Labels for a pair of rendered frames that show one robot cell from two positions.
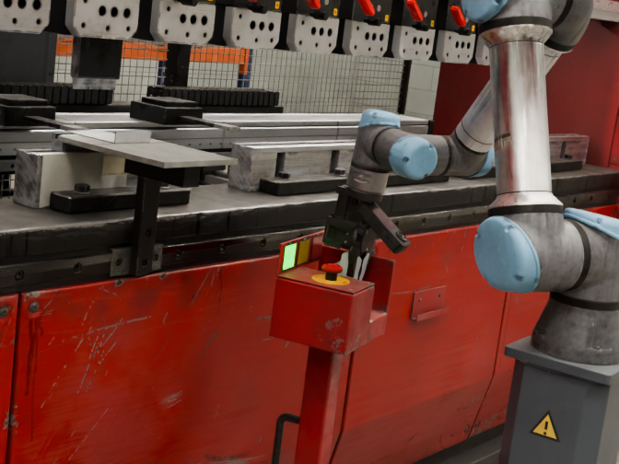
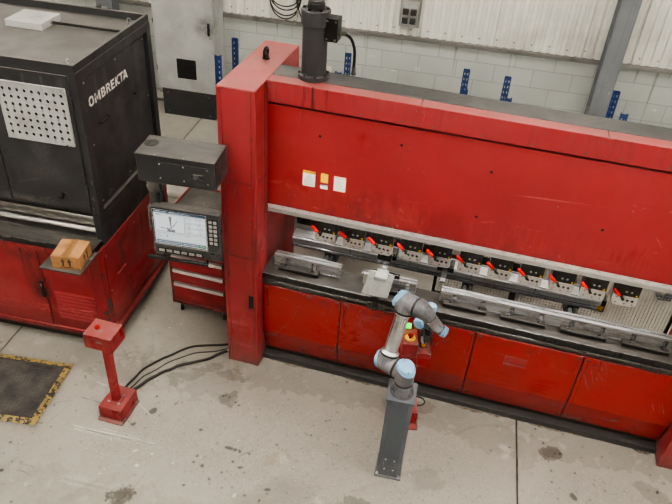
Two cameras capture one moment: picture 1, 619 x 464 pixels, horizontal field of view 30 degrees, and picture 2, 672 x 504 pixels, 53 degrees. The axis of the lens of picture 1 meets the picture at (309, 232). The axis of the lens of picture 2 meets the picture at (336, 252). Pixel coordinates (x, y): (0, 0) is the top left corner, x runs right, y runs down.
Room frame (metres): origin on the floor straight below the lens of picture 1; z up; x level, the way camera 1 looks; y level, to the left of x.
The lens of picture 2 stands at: (0.25, -2.87, 3.92)
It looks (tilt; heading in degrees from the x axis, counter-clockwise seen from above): 37 degrees down; 66
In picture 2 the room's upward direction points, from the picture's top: 4 degrees clockwise
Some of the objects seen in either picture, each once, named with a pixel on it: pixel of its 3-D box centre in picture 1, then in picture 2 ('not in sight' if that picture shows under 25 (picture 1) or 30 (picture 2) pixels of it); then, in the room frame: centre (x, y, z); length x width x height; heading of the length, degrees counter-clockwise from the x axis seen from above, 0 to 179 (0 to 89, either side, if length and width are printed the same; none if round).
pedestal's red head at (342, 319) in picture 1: (333, 290); (416, 340); (2.15, -0.06, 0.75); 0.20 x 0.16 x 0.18; 156
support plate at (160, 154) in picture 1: (147, 150); (378, 284); (1.99, 0.30, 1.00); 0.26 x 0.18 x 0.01; 53
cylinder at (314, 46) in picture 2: not in sight; (327, 39); (1.73, 0.84, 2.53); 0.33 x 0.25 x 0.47; 143
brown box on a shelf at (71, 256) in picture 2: not in sight; (67, 253); (0.04, 1.18, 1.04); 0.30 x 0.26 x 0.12; 147
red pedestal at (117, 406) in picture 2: not in sight; (110, 370); (0.18, 0.62, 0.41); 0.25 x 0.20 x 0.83; 53
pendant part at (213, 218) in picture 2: not in sight; (189, 229); (0.80, 0.70, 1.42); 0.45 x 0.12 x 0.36; 149
